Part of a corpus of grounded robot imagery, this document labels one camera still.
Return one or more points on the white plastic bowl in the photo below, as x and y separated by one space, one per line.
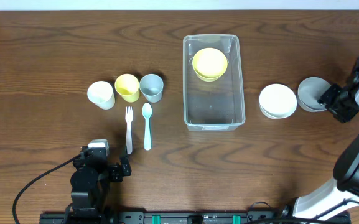
277 101

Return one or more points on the yellow plastic bowl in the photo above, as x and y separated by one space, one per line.
209 64

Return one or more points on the grey plastic cup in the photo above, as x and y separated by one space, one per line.
151 86

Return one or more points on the clear plastic container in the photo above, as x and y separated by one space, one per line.
218 105

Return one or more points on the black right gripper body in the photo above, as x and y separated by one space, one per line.
331 98

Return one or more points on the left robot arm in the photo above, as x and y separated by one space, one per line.
91 184

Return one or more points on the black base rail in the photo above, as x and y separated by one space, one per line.
179 218

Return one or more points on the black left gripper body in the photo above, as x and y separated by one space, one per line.
117 172

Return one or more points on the yellow plastic cup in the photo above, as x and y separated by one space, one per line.
127 85

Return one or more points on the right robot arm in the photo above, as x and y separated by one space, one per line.
338 194

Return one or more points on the white plastic cup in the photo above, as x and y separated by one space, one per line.
101 94

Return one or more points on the white plastic fork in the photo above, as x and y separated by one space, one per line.
129 116

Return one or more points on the grey plastic bowl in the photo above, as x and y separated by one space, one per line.
309 91

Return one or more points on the mint green plastic spoon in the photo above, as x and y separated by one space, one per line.
147 113

